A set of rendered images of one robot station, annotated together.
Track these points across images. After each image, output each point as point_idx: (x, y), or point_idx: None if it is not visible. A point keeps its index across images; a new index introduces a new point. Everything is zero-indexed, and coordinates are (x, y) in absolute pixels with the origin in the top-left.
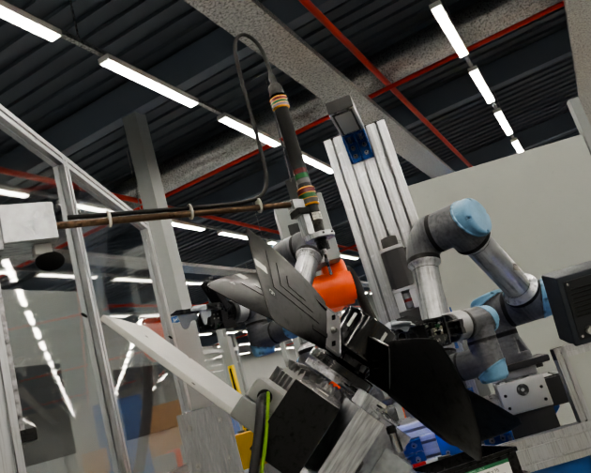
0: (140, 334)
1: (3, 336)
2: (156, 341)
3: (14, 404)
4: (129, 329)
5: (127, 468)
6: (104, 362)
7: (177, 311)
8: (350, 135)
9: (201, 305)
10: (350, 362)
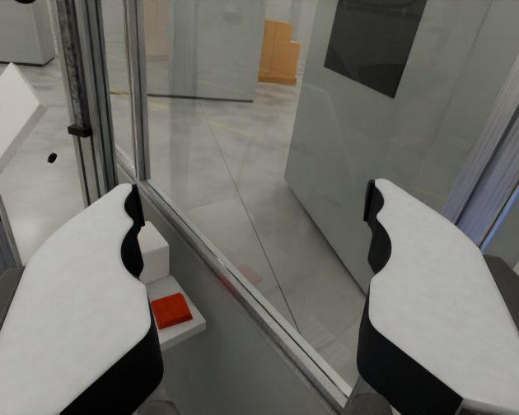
0: None
1: (59, 58)
2: None
3: (67, 105)
4: None
5: (361, 390)
6: (448, 207)
7: (376, 197)
8: None
9: (64, 225)
10: None
